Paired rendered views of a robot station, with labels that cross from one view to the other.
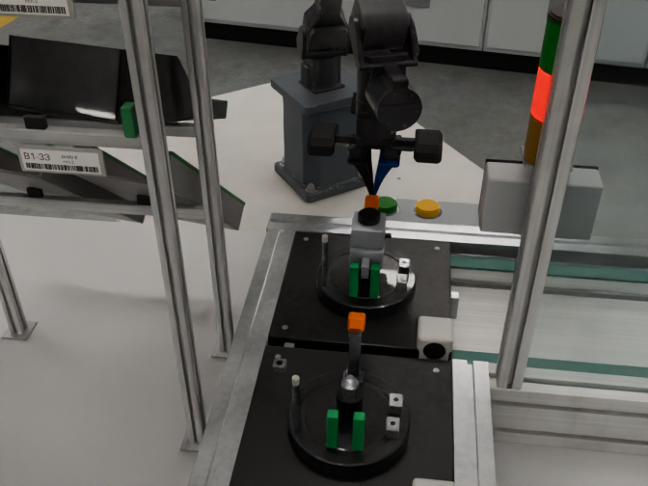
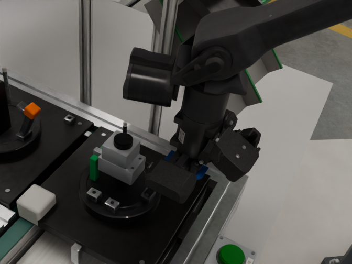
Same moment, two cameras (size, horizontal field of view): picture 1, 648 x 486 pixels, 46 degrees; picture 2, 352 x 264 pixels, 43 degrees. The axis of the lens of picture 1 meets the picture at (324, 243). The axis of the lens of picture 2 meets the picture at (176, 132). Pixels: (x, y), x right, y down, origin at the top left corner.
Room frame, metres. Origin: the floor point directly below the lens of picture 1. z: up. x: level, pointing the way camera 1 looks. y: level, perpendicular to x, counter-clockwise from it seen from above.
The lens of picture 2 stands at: (1.02, -0.52, 1.58)
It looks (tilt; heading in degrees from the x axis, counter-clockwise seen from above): 42 degrees down; 103
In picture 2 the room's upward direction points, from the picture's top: 10 degrees clockwise
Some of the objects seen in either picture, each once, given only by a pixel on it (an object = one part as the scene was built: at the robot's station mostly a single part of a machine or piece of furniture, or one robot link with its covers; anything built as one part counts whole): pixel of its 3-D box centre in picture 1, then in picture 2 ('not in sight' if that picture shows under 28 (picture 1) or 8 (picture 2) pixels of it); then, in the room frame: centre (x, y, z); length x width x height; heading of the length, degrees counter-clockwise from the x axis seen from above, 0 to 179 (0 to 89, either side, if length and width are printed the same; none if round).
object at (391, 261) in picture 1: (365, 280); (120, 187); (0.84, -0.06, 0.98); 0.14 x 0.14 x 0.02
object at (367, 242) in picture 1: (367, 239); (117, 152); (0.82, -0.06, 1.06); 0.08 x 0.04 x 0.07; 173
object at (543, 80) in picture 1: (560, 92); not in sight; (0.70, -0.23, 1.33); 0.05 x 0.05 x 0.05
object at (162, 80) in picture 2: (390, 68); (177, 68); (0.91, -0.08, 1.27); 0.12 x 0.08 x 0.11; 12
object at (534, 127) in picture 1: (551, 137); not in sight; (0.70, -0.23, 1.28); 0.05 x 0.05 x 0.05
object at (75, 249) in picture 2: (453, 305); (76, 253); (0.82, -0.18, 0.95); 0.01 x 0.01 x 0.04; 83
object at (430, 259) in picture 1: (365, 290); (120, 194); (0.84, -0.06, 0.96); 0.24 x 0.24 x 0.02; 83
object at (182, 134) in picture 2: (376, 123); (197, 132); (0.95, -0.07, 1.17); 0.19 x 0.06 x 0.08; 82
